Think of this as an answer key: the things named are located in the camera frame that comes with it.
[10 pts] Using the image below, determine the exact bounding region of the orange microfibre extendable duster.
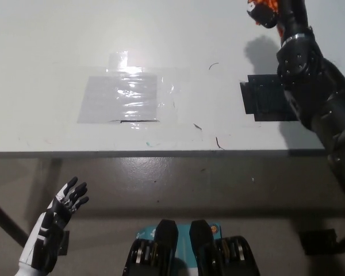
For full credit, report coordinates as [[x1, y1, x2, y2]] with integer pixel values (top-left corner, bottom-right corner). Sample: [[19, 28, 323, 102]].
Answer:
[[246, 0, 286, 41]]

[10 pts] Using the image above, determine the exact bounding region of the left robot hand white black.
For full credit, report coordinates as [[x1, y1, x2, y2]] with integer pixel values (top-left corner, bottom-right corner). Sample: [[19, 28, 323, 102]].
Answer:
[[18, 177, 90, 273]]

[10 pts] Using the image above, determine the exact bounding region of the black table leg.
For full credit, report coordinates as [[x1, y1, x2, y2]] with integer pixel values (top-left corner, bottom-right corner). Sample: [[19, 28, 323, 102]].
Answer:
[[0, 195, 29, 248]]

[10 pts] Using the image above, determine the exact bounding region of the clear plastic taped sheet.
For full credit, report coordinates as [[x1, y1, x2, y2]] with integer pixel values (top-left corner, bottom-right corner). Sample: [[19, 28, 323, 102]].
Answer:
[[76, 74, 159, 124]]

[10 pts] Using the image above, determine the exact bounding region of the black floor tape patch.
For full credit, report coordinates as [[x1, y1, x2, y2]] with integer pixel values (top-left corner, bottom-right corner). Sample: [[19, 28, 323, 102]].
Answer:
[[56, 229, 71, 256], [300, 229, 338, 256]]

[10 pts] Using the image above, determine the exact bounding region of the right robot hand black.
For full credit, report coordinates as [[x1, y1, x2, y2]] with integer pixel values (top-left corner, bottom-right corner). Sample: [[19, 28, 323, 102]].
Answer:
[[247, 0, 311, 41]]

